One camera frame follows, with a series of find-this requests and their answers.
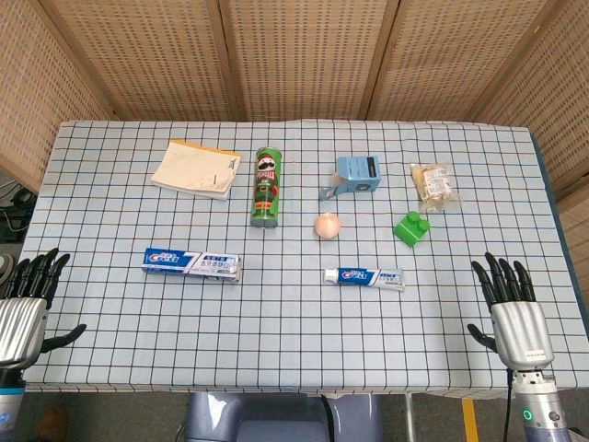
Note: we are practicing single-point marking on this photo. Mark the green toy building block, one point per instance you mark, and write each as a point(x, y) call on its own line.
point(411, 230)

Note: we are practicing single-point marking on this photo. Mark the clear bag of snacks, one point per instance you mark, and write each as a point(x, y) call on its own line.
point(435, 186)

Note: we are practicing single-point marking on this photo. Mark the blue toothpaste paper box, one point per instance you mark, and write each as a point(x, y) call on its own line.
point(184, 263)

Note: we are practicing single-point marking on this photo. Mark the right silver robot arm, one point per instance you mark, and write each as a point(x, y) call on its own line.
point(540, 410)

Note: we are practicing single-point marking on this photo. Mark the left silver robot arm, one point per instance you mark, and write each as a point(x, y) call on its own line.
point(10, 405)

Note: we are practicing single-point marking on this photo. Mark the blue checked tablecloth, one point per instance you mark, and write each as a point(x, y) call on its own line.
point(285, 322)

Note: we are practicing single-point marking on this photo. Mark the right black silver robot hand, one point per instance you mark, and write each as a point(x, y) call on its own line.
point(522, 331)

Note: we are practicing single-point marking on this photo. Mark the light blue open carton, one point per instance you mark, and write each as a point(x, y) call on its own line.
point(359, 172)

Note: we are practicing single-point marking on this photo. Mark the green Pringles can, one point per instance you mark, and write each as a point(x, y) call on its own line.
point(266, 189)

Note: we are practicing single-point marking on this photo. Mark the white blue toothpaste tube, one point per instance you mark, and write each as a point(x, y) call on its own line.
point(368, 278)

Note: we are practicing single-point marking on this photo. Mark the peach egg-shaped ball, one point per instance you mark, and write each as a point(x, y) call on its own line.
point(328, 226)

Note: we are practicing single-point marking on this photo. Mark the woven bamboo folding screen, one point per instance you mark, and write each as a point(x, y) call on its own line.
point(303, 55)

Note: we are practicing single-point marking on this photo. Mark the cream notebook with yellow spine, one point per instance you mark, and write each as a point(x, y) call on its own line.
point(193, 170)

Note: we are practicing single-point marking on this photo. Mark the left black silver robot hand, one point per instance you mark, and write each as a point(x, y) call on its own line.
point(20, 327)

